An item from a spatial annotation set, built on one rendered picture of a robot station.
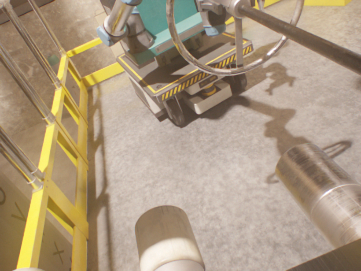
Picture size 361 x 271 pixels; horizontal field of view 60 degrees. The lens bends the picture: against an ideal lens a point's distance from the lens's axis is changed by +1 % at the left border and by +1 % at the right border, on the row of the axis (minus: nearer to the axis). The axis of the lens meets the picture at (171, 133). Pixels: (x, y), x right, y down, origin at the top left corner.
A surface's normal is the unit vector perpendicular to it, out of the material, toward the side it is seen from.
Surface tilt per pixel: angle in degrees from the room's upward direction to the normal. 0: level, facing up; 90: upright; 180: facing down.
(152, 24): 90
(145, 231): 19
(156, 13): 90
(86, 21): 90
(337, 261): 0
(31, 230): 0
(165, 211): 26
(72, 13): 90
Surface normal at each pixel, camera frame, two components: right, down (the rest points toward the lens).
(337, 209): -0.71, -0.49
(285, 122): -0.34, -0.75
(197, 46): 0.39, 0.44
